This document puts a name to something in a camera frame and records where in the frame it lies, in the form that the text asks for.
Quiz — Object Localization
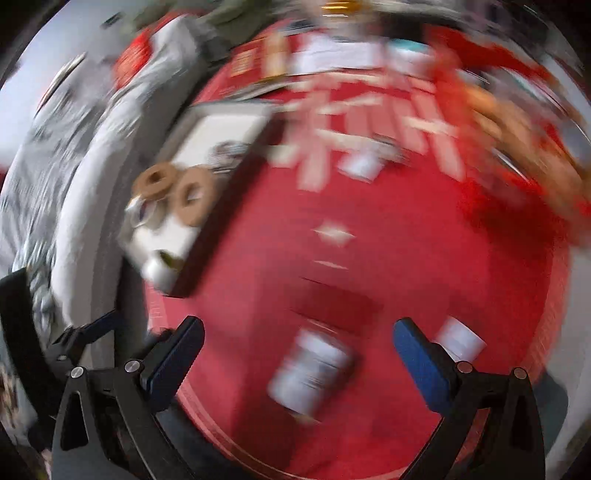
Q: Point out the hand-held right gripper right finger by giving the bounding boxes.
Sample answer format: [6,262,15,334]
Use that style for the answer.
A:
[392,318,548,480]

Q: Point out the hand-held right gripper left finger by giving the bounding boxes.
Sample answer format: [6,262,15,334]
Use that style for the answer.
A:
[51,315,206,480]

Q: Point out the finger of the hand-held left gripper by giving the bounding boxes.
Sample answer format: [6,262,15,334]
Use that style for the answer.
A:
[48,309,122,366]

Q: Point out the small white block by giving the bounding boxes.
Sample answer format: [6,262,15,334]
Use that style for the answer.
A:
[434,316,488,363]

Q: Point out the white cup with green contents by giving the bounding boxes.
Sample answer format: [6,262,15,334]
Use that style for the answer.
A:
[143,251,185,291]

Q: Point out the white plastic bottle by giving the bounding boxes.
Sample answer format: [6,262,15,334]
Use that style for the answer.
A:
[267,325,356,423]

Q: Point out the white tape roll striped core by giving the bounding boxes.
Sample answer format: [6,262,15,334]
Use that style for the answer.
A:
[124,196,169,232]

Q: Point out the brown cork ring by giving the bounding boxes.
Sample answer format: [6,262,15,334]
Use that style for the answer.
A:
[168,167,218,228]
[131,162,178,200]

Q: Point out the metal hose clamp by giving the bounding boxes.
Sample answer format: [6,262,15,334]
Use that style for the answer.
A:
[205,141,254,172]

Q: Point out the white shallow tray box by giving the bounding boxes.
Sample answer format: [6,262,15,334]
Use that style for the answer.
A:
[117,102,278,298]

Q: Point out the red booklet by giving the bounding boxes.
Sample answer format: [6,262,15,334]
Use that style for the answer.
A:
[288,277,384,333]

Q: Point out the grey sofa with cushions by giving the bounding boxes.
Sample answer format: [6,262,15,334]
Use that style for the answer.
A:
[0,18,218,333]

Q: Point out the large red gift box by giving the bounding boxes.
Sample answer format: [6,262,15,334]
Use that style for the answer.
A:
[429,28,591,241]

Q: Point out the red patterned cushion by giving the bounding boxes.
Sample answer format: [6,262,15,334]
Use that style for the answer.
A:
[113,14,185,88]

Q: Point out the red flat box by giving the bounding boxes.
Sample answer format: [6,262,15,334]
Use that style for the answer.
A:
[226,39,269,86]

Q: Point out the white jar teal lid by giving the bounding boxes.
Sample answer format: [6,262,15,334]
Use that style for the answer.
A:
[385,39,432,70]

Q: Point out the tan long box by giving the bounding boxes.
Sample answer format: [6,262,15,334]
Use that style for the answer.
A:
[261,32,291,77]

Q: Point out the white paper sheets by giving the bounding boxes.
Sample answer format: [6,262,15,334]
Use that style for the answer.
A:
[291,37,384,75]

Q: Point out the green sofa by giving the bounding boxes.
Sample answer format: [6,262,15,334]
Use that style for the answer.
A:
[203,0,278,38]

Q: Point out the jar with gold lid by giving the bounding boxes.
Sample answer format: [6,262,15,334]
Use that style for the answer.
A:
[318,0,370,19]

